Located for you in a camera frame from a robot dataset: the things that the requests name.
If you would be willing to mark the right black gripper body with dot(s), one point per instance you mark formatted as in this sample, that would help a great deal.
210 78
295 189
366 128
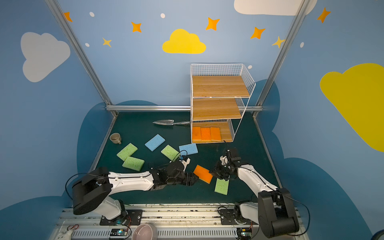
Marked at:
221 172

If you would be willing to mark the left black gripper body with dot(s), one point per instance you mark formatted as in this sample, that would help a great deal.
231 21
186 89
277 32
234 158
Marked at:
186 177

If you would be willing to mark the green sponge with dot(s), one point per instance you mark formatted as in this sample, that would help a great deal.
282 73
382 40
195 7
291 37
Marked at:
222 187
170 153
127 151
133 163

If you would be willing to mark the white wire wooden shelf rack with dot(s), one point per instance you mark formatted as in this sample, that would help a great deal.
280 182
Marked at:
220 95

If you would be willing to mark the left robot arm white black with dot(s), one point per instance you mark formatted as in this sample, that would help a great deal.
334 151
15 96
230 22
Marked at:
92 193

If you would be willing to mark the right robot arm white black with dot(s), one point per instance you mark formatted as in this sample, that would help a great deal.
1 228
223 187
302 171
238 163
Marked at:
274 212

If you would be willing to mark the blue sponge near shelf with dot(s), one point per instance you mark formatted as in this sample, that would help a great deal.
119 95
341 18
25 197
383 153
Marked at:
189 149

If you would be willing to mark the blue sponge left centre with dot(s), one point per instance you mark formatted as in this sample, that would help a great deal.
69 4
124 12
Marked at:
155 142

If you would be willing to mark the silver metal scoop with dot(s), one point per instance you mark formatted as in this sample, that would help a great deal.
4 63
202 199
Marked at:
171 123

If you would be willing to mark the pink bowl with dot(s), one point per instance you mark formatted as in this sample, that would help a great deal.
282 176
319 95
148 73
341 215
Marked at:
145 232

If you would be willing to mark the right green circuit board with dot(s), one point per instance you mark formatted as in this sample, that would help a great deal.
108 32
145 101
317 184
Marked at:
244 234

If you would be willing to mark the green circuit board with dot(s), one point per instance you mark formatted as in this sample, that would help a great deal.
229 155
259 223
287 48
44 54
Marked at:
118 234
244 234

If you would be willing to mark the beige ceramic mug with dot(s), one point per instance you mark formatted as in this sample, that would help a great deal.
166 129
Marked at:
116 138

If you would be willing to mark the left green circuit board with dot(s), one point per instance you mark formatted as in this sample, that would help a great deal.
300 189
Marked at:
118 234

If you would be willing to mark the white power plug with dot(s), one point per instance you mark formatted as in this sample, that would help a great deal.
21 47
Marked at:
65 236

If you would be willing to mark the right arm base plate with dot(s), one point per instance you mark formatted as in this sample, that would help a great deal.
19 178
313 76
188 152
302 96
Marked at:
232 217

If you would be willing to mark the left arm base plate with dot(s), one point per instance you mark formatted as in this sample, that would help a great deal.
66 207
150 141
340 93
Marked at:
129 216

